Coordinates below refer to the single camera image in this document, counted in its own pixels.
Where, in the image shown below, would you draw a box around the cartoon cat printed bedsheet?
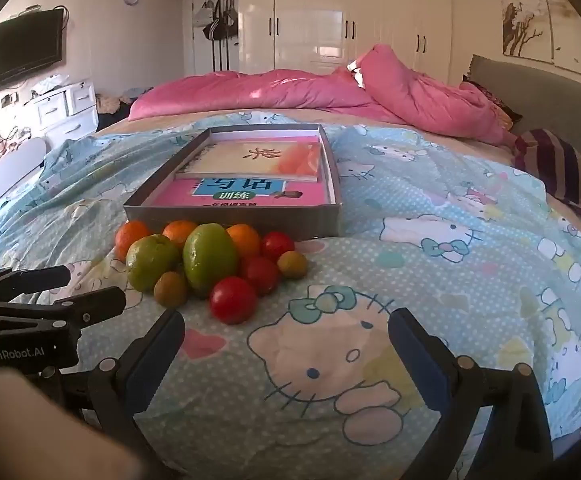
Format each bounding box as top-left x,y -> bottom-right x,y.
0,110 -> 581,480

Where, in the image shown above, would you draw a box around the black wall television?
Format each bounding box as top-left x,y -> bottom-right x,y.
0,8 -> 66,95

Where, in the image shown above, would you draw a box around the person's left forearm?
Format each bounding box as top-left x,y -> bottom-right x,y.
0,367 -> 146,480

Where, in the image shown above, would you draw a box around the round green fruit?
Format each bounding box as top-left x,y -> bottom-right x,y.
126,233 -> 181,293

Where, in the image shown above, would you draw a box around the large oval green fruit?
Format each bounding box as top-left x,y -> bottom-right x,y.
182,223 -> 240,299

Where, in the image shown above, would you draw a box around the pink duvet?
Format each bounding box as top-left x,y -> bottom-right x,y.
128,44 -> 519,147

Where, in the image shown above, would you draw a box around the pink book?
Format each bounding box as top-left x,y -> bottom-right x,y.
148,177 -> 335,208

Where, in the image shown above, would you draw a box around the grey headboard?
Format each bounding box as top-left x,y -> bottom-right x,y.
471,54 -> 581,201

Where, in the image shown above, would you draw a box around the white drawer dresser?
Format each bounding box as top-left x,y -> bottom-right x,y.
29,80 -> 97,138

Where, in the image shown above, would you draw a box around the grey cardboard box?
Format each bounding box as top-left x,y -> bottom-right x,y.
123,123 -> 344,241

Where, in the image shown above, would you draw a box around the striped pillow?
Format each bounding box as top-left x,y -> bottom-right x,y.
513,128 -> 581,221

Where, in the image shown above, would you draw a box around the small yellow-brown jujube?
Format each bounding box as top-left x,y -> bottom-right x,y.
153,271 -> 189,309
276,250 -> 309,281

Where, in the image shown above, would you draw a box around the red tomato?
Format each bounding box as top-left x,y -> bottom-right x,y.
208,276 -> 258,326
260,231 -> 296,262
240,256 -> 281,297

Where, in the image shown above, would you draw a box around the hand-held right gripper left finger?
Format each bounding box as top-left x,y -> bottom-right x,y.
88,309 -> 187,480

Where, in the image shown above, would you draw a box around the orange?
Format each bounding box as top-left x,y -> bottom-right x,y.
115,220 -> 152,262
162,220 -> 198,251
226,223 -> 262,261

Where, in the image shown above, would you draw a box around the beige book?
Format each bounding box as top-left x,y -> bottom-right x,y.
175,140 -> 322,181

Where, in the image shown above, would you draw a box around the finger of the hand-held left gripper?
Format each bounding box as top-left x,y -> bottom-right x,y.
0,286 -> 127,332
0,265 -> 72,306

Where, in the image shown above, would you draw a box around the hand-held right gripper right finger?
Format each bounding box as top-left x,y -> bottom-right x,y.
388,307 -> 554,480

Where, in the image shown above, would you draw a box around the white wardrobe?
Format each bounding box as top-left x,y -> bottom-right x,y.
163,0 -> 454,78

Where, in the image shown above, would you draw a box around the dark patterned pillow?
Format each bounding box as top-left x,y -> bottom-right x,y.
462,75 -> 524,131

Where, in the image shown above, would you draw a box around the hanging dark bags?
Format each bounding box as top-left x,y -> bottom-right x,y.
193,0 -> 238,73

